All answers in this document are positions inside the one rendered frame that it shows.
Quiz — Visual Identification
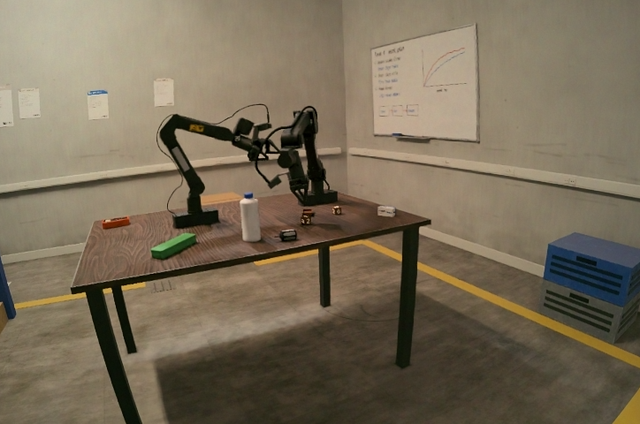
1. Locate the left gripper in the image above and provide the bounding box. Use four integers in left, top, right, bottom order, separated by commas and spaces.
276, 163, 309, 204

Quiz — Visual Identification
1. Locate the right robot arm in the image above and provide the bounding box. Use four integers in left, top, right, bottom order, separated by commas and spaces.
158, 114, 254, 219

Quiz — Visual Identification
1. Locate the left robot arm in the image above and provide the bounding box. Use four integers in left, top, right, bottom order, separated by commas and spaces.
278, 110, 338, 198

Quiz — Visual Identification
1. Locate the orange rectangular block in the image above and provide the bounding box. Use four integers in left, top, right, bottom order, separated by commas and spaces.
103, 216, 130, 229

